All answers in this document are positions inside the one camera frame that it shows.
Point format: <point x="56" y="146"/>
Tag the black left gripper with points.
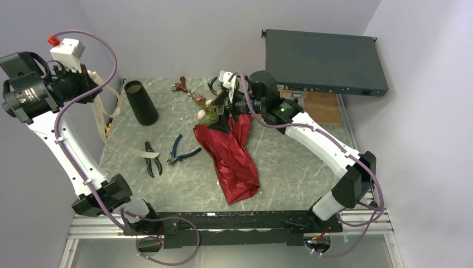
<point x="89" y="89"/>

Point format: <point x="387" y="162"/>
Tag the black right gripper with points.
<point x="221" y="123"/>

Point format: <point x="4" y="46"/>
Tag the red flower bouquet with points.
<point x="235" y="169"/>

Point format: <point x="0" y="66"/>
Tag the beige ribbon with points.
<point x="113" y="142"/>

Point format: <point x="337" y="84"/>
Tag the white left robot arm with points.
<point x="37" y="95"/>

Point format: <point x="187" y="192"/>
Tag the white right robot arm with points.
<point x="258" y="95"/>

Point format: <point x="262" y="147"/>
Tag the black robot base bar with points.
<point x="179" y="229"/>

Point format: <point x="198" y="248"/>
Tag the black cone vase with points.
<point x="141" y="103"/>

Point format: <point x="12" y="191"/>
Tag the brown small figurine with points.
<point x="180" y="86"/>

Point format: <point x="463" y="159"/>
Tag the yellow tool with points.
<point x="107" y="129"/>

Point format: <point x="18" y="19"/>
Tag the black pruning shears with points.
<point x="153" y="161"/>

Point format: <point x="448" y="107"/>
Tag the wooden board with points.
<point x="322" y="107"/>

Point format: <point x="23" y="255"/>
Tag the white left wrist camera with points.
<point x="68" y="52"/>

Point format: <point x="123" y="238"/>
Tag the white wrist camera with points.
<point x="229" y="83"/>
<point x="68" y="52"/>

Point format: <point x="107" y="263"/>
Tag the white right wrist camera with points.
<point x="229" y="83"/>

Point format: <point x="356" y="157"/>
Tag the metal switch stand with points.
<point x="299" y="96"/>

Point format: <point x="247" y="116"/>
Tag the dark green network switch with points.
<point x="324" y="62"/>

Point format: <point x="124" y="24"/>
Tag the aluminium frame rail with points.
<point x="102" y="228"/>

